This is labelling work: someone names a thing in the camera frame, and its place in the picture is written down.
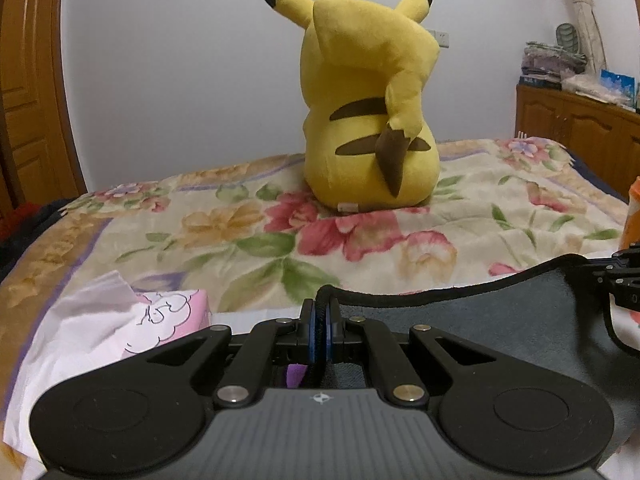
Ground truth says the dark red cloth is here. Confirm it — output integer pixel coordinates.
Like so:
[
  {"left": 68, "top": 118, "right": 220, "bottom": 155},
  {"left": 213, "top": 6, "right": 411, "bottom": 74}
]
[{"left": 0, "top": 202, "right": 68, "bottom": 266}]

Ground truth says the floral blanket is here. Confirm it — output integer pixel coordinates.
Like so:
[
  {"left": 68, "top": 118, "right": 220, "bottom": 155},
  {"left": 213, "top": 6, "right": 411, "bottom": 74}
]
[{"left": 0, "top": 137, "right": 632, "bottom": 466}]

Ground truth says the pile of clutter on cabinet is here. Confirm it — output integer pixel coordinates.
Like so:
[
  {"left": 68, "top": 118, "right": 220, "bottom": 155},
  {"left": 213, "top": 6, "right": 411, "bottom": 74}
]
[{"left": 519, "top": 40, "right": 589, "bottom": 92}]

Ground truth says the orange container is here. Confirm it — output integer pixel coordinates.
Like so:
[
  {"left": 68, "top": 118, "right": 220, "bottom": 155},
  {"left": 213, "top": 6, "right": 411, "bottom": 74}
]
[{"left": 618, "top": 175, "right": 640, "bottom": 252}]

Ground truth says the pink white tissue pack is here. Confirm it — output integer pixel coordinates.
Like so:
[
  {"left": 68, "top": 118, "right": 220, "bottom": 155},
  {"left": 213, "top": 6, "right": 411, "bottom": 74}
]
[{"left": 4, "top": 270, "right": 232, "bottom": 461}]

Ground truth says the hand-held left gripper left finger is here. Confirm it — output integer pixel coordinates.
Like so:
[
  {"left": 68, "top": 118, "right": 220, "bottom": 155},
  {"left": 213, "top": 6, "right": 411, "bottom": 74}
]
[{"left": 144, "top": 298, "right": 318, "bottom": 407}]

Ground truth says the wooden cabinet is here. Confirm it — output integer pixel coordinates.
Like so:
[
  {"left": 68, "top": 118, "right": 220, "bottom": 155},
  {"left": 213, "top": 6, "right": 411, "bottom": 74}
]
[{"left": 515, "top": 84, "right": 640, "bottom": 206}]

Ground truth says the blue picture card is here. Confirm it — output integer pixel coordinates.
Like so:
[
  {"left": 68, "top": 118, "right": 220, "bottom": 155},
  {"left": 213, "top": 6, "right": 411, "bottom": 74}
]
[{"left": 598, "top": 68, "right": 639, "bottom": 111}]

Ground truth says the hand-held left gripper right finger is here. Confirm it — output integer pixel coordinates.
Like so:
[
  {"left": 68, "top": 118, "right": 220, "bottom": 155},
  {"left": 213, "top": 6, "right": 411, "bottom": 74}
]
[{"left": 325, "top": 298, "right": 497, "bottom": 404}]

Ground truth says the wooden door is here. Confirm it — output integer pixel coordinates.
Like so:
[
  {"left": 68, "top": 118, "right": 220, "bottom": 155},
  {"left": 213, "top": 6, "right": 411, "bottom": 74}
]
[{"left": 0, "top": 0, "right": 89, "bottom": 213}]

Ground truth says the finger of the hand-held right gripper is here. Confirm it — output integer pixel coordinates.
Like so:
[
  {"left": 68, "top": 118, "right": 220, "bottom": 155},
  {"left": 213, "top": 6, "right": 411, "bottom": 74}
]
[
  {"left": 582, "top": 242, "right": 640, "bottom": 281},
  {"left": 597, "top": 274, "right": 640, "bottom": 357}
]

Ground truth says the dark grey towel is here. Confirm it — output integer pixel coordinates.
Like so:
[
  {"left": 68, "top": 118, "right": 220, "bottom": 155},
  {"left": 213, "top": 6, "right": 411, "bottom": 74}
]
[{"left": 283, "top": 254, "right": 640, "bottom": 461}]

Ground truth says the dark blue bed sheet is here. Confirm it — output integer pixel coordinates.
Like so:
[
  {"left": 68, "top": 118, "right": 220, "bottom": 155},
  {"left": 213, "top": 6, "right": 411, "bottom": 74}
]
[{"left": 564, "top": 150, "right": 632, "bottom": 207}]

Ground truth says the yellow plush toy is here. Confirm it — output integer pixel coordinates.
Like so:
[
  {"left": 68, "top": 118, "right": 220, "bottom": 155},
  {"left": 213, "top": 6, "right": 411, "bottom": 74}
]
[{"left": 259, "top": 0, "right": 441, "bottom": 214}]

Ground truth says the white rolled curtain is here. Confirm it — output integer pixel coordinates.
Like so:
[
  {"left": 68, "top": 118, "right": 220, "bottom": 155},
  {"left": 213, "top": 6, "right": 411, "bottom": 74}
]
[{"left": 554, "top": 0, "right": 610, "bottom": 77}]

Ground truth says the white plastic bag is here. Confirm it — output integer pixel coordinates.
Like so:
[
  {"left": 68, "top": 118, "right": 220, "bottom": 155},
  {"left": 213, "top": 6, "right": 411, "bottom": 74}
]
[{"left": 560, "top": 74, "right": 602, "bottom": 96}]

